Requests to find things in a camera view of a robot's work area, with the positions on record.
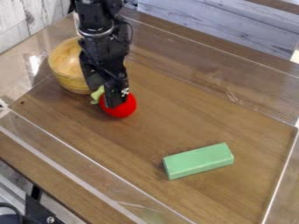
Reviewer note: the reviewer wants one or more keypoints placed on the red plush strawberry toy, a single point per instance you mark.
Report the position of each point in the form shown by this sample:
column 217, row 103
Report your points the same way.
column 120, row 111

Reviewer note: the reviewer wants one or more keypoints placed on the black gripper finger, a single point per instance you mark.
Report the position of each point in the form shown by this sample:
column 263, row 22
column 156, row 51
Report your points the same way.
column 116, row 90
column 92, row 76

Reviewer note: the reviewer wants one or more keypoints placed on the green rectangular block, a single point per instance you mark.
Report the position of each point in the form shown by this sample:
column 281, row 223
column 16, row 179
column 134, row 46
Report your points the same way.
column 194, row 161

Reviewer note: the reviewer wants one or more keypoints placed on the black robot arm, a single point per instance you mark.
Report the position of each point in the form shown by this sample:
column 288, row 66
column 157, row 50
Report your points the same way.
column 98, row 13

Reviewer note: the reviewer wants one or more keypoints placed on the black metal clamp bracket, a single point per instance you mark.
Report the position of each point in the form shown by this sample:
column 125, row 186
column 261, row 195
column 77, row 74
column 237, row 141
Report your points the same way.
column 36, row 213

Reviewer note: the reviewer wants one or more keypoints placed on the clear acrylic tray wall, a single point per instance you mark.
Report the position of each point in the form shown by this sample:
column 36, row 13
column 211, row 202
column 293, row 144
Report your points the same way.
column 200, row 97

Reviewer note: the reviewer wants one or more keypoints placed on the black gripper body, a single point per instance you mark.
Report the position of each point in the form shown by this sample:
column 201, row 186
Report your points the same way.
column 104, row 46

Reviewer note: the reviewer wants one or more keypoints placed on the wooden bowl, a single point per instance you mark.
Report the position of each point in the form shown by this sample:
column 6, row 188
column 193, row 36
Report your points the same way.
column 64, row 64

